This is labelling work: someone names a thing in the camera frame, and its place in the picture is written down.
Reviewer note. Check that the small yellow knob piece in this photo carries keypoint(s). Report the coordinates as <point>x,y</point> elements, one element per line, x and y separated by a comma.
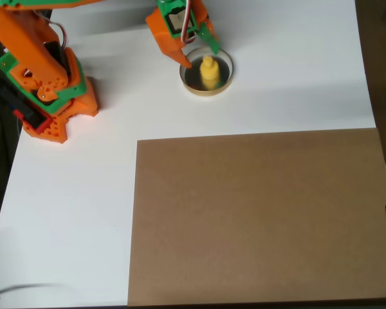
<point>209,71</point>

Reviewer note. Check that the round dark dish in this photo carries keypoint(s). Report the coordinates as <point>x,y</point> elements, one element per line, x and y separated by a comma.
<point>193,80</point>

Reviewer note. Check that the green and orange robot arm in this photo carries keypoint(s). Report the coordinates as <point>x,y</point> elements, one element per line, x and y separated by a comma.
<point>29,48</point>

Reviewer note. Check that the brown fibreboard panel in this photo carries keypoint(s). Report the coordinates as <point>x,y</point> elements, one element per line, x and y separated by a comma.
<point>260,219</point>

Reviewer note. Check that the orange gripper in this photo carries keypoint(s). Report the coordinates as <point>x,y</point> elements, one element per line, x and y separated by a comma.
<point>167,43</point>

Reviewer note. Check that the red black controller board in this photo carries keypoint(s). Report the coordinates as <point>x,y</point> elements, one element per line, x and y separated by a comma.
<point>25,111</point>

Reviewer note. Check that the orange robot base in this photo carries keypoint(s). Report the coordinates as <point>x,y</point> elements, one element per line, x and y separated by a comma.
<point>85,103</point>

